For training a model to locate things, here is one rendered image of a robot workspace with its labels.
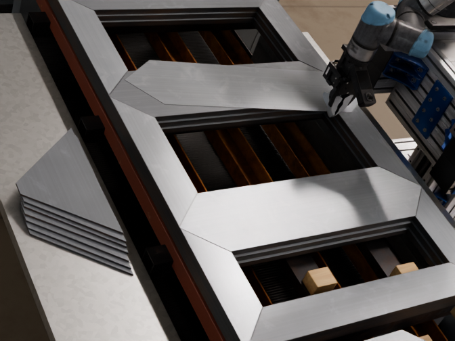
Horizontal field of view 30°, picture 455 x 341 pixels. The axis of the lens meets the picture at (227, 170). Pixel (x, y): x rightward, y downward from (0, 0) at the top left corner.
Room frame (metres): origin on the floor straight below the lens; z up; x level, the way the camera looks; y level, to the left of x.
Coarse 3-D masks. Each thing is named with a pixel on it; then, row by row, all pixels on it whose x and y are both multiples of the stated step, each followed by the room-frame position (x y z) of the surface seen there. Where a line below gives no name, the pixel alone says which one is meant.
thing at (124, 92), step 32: (64, 32) 1.89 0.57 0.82; (256, 64) 2.06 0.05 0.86; (288, 64) 2.13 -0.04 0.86; (128, 96) 1.69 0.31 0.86; (192, 128) 1.73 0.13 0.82; (160, 192) 1.42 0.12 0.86; (384, 224) 1.64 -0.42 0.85; (416, 224) 1.70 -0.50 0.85; (192, 256) 1.28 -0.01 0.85; (256, 256) 1.38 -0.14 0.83; (288, 256) 1.44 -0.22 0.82; (224, 320) 1.16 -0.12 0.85; (384, 320) 1.35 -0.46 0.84
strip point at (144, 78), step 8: (144, 64) 1.84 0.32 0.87; (136, 72) 1.79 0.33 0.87; (144, 72) 1.81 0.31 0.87; (152, 72) 1.82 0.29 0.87; (128, 80) 1.75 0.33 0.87; (136, 80) 1.76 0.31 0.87; (144, 80) 1.78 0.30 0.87; (152, 80) 1.79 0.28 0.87; (144, 88) 1.75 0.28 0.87; (152, 88) 1.76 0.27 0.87; (152, 96) 1.73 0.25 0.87; (160, 96) 1.74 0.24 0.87
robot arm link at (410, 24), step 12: (396, 24) 1.97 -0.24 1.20; (408, 24) 1.99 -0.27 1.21; (420, 24) 2.03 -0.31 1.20; (396, 36) 1.96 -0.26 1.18; (408, 36) 1.96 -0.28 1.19; (420, 36) 1.97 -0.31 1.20; (432, 36) 1.99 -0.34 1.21; (396, 48) 1.96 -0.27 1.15; (408, 48) 1.96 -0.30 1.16; (420, 48) 1.96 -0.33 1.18
